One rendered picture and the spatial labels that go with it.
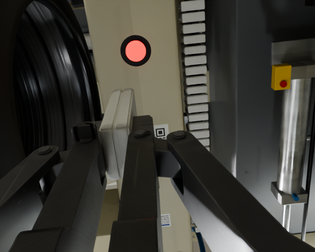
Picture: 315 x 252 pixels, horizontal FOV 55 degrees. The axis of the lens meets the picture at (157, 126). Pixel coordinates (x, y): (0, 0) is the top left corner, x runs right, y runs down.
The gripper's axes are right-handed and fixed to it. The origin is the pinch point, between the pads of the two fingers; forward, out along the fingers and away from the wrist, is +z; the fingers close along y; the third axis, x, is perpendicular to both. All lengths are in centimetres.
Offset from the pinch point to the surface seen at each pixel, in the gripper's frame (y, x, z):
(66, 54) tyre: -19, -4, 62
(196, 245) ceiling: 30, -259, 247
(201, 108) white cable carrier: 9.6, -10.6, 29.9
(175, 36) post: 6.1, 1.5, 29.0
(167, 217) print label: 2.0, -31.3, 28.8
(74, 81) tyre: -19, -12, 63
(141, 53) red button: 0.8, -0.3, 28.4
